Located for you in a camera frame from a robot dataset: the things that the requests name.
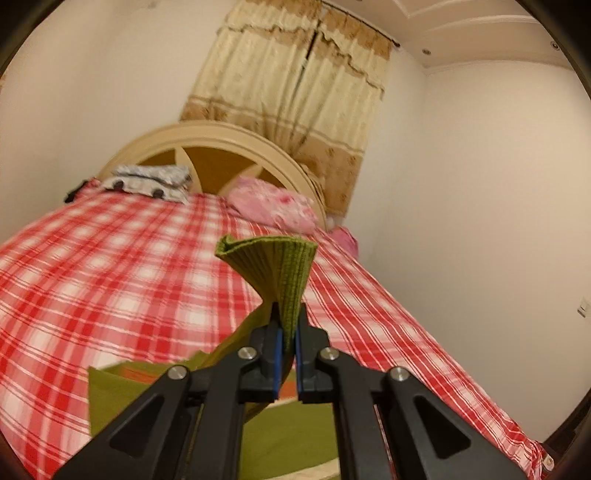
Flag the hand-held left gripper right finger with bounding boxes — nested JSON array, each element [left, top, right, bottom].
[[294, 302, 527, 480]]

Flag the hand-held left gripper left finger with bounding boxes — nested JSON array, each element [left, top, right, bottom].
[[53, 302, 283, 480]]

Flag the green knit sweater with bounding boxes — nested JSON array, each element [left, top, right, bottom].
[[87, 234, 340, 478]]

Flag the pink cloth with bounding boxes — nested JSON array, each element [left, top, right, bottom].
[[330, 226, 360, 259]]

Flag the pink floral pillow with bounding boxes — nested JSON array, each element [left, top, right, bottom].
[[226, 175, 319, 234]]

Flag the red plaid bed sheet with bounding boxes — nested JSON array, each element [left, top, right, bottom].
[[0, 189, 555, 480]]

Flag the grey patterned pillow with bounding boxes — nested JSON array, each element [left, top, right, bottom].
[[100, 165, 192, 205]]

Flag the cream wooden headboard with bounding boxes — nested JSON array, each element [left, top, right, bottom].
[[95, 121, 331, 232]]

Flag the beige patterned curtain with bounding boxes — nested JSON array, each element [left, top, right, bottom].
[[179, 0, 393, 217]]

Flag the dark curtain rod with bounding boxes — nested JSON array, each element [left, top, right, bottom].
[[323, 0, 400, 47]]

